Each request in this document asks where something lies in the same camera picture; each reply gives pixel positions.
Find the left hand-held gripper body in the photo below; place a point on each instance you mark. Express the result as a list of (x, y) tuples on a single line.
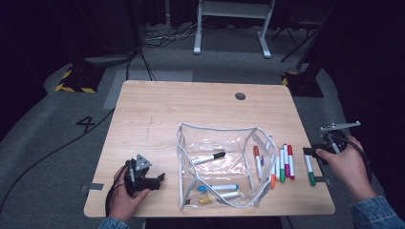
[(141, 163)]

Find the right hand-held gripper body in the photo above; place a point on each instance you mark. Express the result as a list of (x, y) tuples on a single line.
[(332, 140)]

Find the dark green marker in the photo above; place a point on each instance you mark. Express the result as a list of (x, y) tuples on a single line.
[(312, 178)]

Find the magenta marker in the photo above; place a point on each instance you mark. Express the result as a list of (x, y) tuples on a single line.
[(287, 168)]

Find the light green marker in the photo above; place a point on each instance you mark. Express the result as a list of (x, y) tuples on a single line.
[(282, 173)]

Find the orange marker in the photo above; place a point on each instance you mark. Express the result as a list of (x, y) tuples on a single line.
[(273, 181)]

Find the purple marker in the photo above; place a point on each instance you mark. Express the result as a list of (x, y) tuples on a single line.
[(262, 161)]

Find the yellow marker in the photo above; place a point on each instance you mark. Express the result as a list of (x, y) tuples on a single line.
[(205, 200)]

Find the black marker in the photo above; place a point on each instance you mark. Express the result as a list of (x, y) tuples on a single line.
[(207, 158)]

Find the vermilion red marker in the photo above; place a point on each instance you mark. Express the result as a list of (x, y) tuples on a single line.
[(256, 152)]

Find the light blue marker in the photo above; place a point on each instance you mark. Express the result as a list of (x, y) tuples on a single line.
[(223, 187)]

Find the clear plastic pouch white trim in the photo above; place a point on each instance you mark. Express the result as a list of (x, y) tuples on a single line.
[(216, 140)]

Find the person's right hand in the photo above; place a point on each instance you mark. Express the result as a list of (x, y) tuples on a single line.
[(347, 168)]

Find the person's left hand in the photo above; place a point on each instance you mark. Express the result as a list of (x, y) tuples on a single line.
[(127, 205)]

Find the grey tape strip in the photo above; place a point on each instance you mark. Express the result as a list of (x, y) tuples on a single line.
[(324, 180), (94, 187)]

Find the black base with yellow stripes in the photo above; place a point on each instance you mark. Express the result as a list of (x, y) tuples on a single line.
[(305, 86), (82, 79)]

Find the black folding stand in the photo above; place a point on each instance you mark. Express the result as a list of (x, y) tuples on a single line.
[(297, 48)]

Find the white metal desk frame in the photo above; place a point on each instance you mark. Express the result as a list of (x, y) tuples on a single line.
[(235, 9)]

